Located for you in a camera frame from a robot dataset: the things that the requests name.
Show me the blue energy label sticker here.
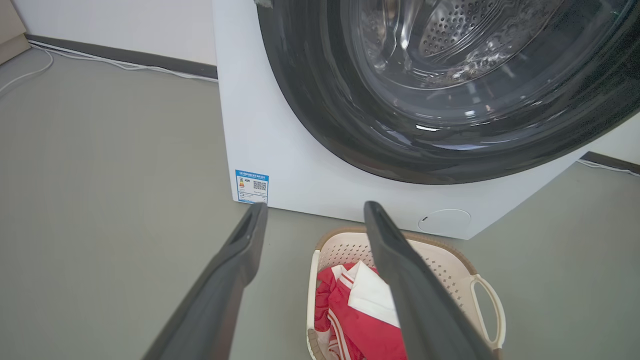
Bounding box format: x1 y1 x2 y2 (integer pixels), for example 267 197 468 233
235 170 270 205

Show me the black round glass washer door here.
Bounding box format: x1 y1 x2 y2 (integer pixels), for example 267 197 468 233
256 0 640 185

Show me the white washing machine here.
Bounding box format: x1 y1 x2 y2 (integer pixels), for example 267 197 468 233
212 0 640 240

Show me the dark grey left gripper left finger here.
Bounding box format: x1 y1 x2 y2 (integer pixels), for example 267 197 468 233
142 202 269 360

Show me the red garment with white stripes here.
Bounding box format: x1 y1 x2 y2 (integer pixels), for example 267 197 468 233
315 263 408 360

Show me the cream plastic laundry basket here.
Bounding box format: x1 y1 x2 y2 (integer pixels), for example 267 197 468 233
306 227 507 360

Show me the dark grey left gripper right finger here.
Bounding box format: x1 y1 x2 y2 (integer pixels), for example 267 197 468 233
363 201 496 360

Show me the round white filter cover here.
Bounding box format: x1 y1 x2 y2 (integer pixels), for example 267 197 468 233
418 209 472 235

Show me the wavy white floor cable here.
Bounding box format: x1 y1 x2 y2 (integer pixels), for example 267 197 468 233
0 49 54 95

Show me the beige panel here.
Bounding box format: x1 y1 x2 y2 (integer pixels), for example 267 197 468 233
0 0 32 66

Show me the straight white floor cable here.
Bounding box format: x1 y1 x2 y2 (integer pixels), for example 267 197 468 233
29 42 219 83

